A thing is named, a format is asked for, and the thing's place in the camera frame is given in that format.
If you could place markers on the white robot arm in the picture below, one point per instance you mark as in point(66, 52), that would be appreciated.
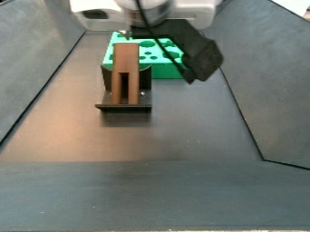
point(118, 15)

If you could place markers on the green shape-sorter block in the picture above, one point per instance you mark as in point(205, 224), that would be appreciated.
point(152, 56)

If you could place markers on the brown slotted square-circle object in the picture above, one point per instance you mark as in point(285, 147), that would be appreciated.
point(126, 64)

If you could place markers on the black regrasp fixture stand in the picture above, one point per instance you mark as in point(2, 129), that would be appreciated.
point(145, 93)

